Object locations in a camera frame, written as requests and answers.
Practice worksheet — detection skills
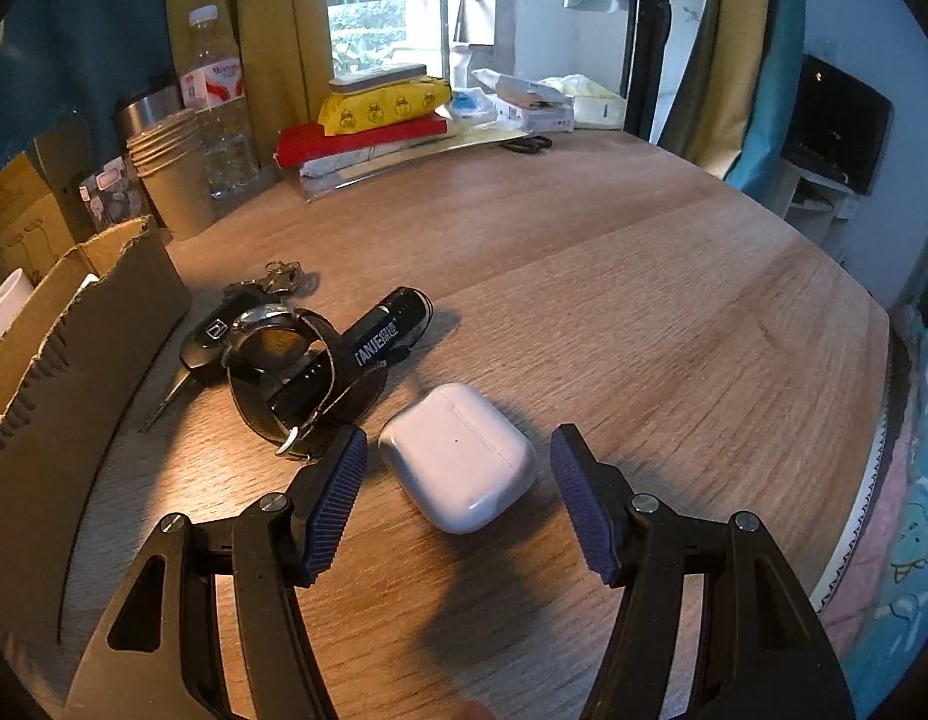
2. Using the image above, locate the teal curtain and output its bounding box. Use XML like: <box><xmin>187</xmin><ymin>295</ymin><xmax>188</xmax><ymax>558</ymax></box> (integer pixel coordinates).
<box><xmin>722</xmin><ymin>0</ymin><xmax>811</xmax><ymax>215</ymax></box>
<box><xmin>0</xmin><ymin>0</ymin><xmax>176</xmax><ymax>181</ymax></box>

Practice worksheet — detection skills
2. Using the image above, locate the white flat box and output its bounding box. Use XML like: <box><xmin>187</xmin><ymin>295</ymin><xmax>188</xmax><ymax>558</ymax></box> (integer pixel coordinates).
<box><xmin>470</xmin><ymin>68</ymin><xmax>575</xmax><ymax>133</ymax></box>

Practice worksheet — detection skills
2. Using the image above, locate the red book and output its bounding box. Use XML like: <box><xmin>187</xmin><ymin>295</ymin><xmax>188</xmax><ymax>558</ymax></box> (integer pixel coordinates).
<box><xmin>274</xmin><ymin>113</ymin><xmax>450</xmax><ymax>170</ymax></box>

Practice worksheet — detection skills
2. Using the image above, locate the pale yellow bag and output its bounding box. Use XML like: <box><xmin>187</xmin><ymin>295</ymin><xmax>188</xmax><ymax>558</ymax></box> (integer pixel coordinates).
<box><xmin>534</xmin><ymin>73</ymin><xmax>630</xmax><ymax>130</ymax></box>

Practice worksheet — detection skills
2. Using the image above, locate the cardboard box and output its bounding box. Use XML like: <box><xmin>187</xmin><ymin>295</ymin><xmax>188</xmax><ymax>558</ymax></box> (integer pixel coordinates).
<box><xmin>0</xmin><ymin>214</ymin><xmax>195</xmax><ymax>647</ymax></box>

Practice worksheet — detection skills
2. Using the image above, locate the grey white kitchen scale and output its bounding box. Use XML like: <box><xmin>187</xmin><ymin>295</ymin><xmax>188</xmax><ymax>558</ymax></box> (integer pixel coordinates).
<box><xmin>328</xmin><ymin>61</ymin><xmax>430</xmax><ymax>95</ymax></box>

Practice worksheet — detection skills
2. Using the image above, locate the balcony railing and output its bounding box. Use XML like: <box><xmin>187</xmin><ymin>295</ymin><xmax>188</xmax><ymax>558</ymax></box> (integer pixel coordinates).
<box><xmin>327</xmin><ymin>0</ymin><xmax>485</xmax><ymax>55</ymax></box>

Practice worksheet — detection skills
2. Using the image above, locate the black sliding door frame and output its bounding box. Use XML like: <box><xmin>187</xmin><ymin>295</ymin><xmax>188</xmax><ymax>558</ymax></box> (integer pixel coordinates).
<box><xmin>620</xmin><ymin>0</ymin><xmax>666</xmax><ymax>142</ymax></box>

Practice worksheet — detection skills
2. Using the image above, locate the clear water bottle red label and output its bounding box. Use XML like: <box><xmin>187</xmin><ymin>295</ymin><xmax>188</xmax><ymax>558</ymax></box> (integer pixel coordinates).
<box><xmin>179</xmin><ymin>5</ymin><xmax>262</xmax><ymax>201</ymax></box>

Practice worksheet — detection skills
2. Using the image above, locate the black strap wristwatch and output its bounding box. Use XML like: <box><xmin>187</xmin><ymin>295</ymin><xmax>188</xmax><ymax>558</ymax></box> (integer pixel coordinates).
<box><xmin>222</xmin><ymin>303</ymin><xmax>391</xmax><ymax>460</ymax></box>

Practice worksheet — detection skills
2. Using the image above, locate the stack of beige paper cups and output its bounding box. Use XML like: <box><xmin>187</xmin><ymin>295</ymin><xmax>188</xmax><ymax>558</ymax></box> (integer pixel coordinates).
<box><xmin>125</xmin><ymin>108</ymin><xmax>215</xmax><ymax>242</ymax></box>

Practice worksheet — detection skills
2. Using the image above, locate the blue mask packet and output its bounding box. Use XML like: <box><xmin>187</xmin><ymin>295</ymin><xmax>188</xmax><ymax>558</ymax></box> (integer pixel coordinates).
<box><xmin>437</xmin><ymin>87</ymin><xmax>500</xmax><ymax>125</ymax></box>

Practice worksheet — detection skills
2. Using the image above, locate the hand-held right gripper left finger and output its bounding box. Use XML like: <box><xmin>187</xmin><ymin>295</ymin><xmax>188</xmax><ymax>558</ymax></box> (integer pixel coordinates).
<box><xmin>62</xmin><ymin>424</ymin><xmax>369</xmax><ymax>720</ymax></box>

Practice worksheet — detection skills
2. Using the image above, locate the brown cardboard carton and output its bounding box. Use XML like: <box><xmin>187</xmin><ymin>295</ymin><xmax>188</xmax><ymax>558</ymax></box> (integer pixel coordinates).
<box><xmin>0</xmin><ymin>115</ymin><xmax>99</xmax><ymax>295</ymax></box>

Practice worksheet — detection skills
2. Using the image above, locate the blue printed blanket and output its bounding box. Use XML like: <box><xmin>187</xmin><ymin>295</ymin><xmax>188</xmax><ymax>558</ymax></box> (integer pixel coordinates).
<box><xmin>807</xmin><ymin>298</ymin><xmax>928</xmax><ymax>720</ymax></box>

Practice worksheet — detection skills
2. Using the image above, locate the steel tumbler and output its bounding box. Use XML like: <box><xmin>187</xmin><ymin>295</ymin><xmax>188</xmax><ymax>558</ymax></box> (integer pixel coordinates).
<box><xmin>112</xmin><ymin>85</ymin><xmax>185</xmax><ymax>145</ymax></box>

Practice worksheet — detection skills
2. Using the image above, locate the clear glass jar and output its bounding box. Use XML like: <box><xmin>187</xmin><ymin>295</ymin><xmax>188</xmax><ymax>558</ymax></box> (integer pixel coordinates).
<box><xmin>77</xmin><ymin>156</ymin><xmax>155</xmax><ymax>242</ymax></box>

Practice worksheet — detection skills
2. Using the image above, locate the black television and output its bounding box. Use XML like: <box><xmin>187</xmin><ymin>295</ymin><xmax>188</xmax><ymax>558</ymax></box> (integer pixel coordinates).
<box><xmin>780</xmin><ymin>53</ymin><xmax>897</xmax><ymax>197</ymax></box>

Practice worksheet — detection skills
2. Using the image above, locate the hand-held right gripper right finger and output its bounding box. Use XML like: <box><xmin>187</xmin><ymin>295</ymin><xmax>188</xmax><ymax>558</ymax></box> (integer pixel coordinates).
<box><xmin>549</xmin><ymin>424</ymin><xmax>855</xmax><ymax>720</ymax></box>

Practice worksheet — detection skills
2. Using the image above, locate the black car key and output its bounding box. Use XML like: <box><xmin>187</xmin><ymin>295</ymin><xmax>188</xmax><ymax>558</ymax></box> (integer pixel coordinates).
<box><xmin>140</xmin><ymin>260</ymin><xmax>316</xmax><ymax>434</ymax></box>

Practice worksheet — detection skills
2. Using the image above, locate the clear plastic folder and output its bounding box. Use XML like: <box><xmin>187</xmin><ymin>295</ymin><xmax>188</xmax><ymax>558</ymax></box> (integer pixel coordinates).
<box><xmin>282</xmin><ymin>126</ymin><xmax>549</xmax><ymax>205</ymax></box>

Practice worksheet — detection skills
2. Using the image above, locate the white television stand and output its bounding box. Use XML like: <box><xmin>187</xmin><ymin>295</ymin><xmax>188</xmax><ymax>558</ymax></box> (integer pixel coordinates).
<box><xmin>762</xmin><ymin>156</ymin><xmax>864</xmax><ymax>250</ymax></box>

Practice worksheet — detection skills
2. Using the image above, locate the black flashlight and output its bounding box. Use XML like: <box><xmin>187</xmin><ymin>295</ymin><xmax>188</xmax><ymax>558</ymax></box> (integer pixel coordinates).
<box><xmin>271</xmin><ymin>286</ymin><xmax>436</xmax><ymax>430</ymax></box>

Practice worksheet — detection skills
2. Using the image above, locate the white earbuds case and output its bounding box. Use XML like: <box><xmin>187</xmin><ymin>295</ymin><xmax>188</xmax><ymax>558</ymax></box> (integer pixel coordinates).
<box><xmin>378</xmin><ymin>382</ymin><xmax>538</xmax><ymax>536</ymax></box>

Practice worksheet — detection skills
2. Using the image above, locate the yellow curtain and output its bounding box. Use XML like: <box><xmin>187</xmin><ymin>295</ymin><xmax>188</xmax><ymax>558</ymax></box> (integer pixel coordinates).
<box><xmin>162</xmin><ymin>0</ymin><xmax>331</xmax><ymax>166</ymax></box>
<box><xmin>650</xmin><ymin>0</ymin><xmax>774</xmax><ymax>181</ymax></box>

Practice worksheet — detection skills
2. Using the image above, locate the yellow wipes pack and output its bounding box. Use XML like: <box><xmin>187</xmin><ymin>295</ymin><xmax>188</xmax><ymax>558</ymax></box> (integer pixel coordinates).
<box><xmin>317</xmin><ymin>78</ymin><xmax>454</xmax><ymax>138</ymax></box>

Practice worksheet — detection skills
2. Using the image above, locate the white desk lamp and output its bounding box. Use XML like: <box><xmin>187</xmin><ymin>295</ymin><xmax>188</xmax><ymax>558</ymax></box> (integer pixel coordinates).
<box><xmin>0</xmin><ymin>268</ymin><xmax>36</xmax><ymax>355</ymax></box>

